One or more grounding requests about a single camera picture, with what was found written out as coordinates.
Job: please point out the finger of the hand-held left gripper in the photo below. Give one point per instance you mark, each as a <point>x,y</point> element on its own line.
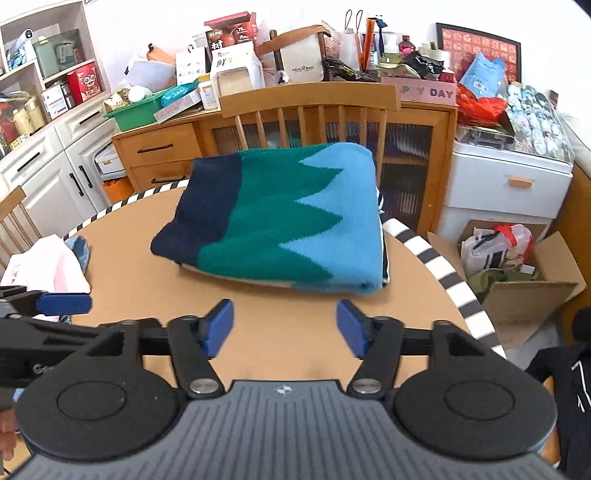
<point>64,304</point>

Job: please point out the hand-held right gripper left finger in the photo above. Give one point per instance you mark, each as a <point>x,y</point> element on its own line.
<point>219,328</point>

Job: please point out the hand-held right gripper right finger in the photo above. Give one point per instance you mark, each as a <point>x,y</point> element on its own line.
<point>351,328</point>

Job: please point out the blue green navy knit cardigan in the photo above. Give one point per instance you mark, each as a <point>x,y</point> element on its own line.
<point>268,217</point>

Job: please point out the person's left hand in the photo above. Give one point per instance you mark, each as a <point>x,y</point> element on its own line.
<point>7,434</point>

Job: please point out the pink garment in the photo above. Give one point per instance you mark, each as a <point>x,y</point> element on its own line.
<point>55,267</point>

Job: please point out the blue denim garment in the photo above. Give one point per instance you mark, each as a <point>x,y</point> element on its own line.
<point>82,251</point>

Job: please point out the wooden chair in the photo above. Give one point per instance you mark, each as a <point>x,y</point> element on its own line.
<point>309,97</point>
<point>16,217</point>

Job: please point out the orange bag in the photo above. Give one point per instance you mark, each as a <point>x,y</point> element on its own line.
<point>117,190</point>

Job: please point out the white cabinet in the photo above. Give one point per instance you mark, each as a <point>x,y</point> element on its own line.
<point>41,157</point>

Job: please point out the white storage bin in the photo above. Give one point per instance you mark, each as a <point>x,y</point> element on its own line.
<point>110,161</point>

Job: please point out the cardboard box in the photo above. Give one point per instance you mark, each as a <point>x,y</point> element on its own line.
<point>531,295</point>

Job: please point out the wooden sideboard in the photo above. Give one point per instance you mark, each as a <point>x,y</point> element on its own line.
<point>161,147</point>

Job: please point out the white bottle with red cap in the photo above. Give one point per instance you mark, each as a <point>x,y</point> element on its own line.
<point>515,237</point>

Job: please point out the white drawer unit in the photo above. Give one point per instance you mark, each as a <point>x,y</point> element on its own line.
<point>503,194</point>

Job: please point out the green plastic tray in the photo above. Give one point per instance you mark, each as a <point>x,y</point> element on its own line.
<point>138,113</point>

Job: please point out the red tin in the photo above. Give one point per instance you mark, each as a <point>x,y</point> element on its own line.
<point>85,78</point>

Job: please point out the black jacket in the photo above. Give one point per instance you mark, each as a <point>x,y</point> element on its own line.
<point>570,392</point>

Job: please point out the white pill bottle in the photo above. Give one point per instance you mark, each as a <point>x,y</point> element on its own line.
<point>207,94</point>

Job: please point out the pink box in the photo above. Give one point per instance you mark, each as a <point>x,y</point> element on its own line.
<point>415,90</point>

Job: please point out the green box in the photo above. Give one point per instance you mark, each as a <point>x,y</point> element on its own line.
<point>57,53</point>

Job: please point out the red plastic bag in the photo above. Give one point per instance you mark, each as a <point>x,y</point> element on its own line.
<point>480,107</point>

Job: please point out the white bread bag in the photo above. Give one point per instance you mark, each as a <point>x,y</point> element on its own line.
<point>235,67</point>

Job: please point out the white paper bag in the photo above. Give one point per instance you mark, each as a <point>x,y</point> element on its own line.
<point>190,67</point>

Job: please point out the clear printed box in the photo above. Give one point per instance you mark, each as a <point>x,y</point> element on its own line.
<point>538,122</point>

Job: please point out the blue packet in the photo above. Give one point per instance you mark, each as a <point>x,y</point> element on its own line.
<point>485,74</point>

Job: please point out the red box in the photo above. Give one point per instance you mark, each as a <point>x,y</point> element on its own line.
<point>231,27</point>

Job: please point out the framed red picture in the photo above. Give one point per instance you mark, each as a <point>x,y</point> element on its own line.
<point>480,44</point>

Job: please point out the white security camera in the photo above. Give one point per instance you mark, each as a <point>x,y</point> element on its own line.
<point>21,44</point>

